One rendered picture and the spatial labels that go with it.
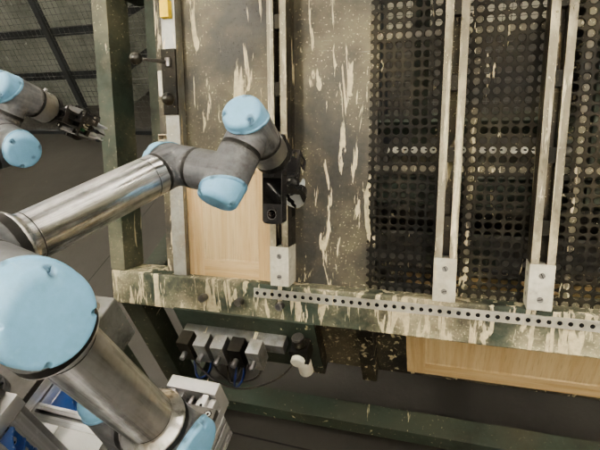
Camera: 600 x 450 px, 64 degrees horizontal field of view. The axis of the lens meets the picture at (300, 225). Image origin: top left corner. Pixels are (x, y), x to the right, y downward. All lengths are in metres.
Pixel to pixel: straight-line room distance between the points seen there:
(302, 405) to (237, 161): 1.44
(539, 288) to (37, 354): 1.17
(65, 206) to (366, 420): 1.54
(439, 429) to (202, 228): 1.16
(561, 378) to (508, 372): 0.17
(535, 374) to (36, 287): 1.75
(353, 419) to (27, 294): 1.63
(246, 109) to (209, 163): 0.11
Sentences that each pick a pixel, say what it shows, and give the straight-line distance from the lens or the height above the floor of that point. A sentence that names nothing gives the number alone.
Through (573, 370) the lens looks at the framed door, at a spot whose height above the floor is 0.39.
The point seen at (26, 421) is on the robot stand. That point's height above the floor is 1.19.
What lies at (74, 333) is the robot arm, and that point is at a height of 1.59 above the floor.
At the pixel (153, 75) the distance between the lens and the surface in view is 1.77.
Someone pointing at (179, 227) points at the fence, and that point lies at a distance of 1.64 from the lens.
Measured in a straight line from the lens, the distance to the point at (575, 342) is 1.49.
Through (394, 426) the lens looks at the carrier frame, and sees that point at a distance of 2.03.
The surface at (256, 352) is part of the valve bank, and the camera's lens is 1.55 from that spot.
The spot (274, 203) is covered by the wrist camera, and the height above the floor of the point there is 1.41.
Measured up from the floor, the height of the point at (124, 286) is 0.86.
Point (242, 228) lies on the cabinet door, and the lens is 1.55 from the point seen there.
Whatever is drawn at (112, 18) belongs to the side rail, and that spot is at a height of 1.62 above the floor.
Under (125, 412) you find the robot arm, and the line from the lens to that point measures 0.77.
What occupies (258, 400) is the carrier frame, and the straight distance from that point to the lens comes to 2.15.
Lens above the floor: 1.98
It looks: 39 degrees down
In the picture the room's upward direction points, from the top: 12 degrees counter-clockwise
